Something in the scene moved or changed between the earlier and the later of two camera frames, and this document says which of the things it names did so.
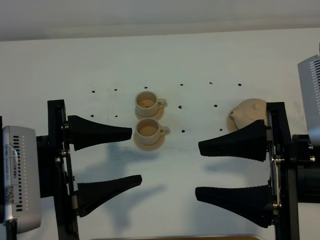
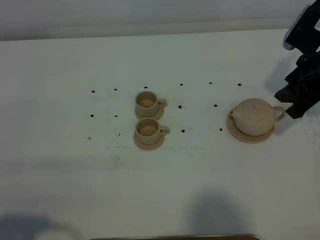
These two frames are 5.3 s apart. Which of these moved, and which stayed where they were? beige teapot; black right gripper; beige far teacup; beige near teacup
Moved: black right gripper
Stayed: beige far teacup; beige teapot; beige near teacup
